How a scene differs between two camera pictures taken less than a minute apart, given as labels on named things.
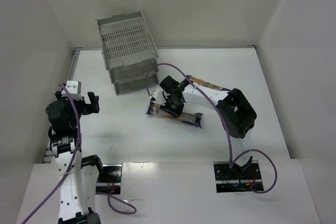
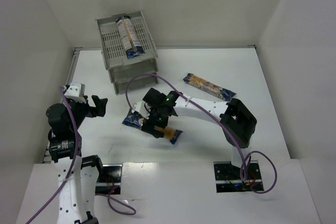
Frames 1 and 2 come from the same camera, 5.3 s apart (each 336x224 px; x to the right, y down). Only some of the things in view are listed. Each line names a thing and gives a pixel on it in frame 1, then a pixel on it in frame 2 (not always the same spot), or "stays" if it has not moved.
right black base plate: x=237 y=179 stays
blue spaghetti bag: x=202 y=82 stays
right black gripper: x=171 y=104 -> x=151 y=127
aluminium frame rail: x=51 y=140 stays
